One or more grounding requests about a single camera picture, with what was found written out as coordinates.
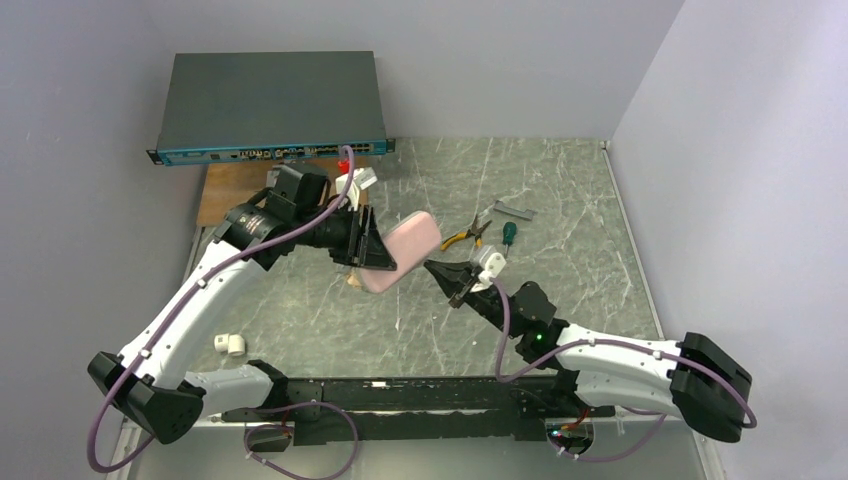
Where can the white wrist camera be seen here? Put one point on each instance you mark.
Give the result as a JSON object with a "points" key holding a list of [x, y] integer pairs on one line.
{"points": [[362, 178], [487, 263]]}

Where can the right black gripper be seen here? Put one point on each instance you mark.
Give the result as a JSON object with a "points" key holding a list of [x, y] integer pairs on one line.
{"points": [[466, 286]]}

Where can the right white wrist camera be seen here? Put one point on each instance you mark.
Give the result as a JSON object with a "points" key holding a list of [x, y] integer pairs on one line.
{"points": [[487, 263]]}

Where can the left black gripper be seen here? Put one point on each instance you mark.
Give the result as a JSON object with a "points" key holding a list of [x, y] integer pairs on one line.
{"points": [[361, 237]]}

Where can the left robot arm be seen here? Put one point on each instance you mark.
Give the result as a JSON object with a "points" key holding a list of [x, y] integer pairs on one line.
{"points": [[149, 380]]}

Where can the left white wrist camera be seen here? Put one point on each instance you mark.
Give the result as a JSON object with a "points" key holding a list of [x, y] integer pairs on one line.
{"points": [[362, 178]]}

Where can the pink umbrella case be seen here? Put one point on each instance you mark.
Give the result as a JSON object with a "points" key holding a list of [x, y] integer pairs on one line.
{"points": [[410, 243]]}

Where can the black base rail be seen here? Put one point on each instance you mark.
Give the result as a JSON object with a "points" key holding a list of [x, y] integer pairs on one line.
{"points": [[422, 408]]}

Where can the aluminium frame rail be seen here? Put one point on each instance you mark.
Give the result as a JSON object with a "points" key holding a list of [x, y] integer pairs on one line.
{"points": [[625, 446]]}

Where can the wooden board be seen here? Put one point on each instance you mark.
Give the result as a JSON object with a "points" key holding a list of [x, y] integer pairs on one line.
{"points": [[230, 184]]}

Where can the grey blue network switch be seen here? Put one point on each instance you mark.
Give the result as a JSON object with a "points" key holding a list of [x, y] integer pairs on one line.
{"points": [[275, 106]]}

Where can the white plastic fitting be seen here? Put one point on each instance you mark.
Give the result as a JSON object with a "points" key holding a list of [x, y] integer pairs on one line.
{"points": [[233, 345]]}

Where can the beige umbrella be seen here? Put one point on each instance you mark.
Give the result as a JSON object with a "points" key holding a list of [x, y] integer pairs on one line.
{"points": [[353, 280]]}

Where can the grey metal stand bracket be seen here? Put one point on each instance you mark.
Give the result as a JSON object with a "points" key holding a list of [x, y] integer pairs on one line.
{"points": [[272, 176]]}

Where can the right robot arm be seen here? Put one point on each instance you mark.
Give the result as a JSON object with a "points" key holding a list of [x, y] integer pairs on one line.
{"points": [[693, 379]]}

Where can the yellow handled pliers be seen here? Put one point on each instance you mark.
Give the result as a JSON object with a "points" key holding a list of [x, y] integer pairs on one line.
{"points": [[474, 232]]}

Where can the green handled screwdriver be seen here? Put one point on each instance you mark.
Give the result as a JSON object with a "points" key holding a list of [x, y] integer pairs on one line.
{"points": [[509, 232]]}

